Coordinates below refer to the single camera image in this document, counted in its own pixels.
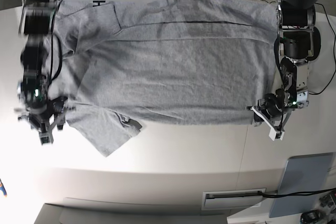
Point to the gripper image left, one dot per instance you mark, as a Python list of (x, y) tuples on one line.
[(34, 97)]

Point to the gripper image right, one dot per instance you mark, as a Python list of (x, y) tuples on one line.
[(270, 109)]

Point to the grey T-shirt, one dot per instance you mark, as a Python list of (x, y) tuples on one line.
[(186, 62)]

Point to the grey laptop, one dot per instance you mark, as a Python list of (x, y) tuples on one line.
[(302, 173)]

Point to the blue orange tool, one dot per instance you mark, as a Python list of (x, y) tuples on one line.
[(2, 189)]

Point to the black computer mouse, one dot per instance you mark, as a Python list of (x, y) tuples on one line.
[(316, 44)]

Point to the black gadget bottom right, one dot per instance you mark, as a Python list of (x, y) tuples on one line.
[(311, 217)]

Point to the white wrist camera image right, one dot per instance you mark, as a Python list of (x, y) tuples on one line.
[(276, 135)]

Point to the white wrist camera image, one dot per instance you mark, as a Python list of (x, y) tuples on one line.
[(46, 137), (276, 135)]

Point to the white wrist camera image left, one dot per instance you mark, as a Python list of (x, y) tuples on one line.
[(46, 137)]

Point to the white cable grommet tray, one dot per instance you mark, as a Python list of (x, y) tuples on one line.
[(235, 199)]

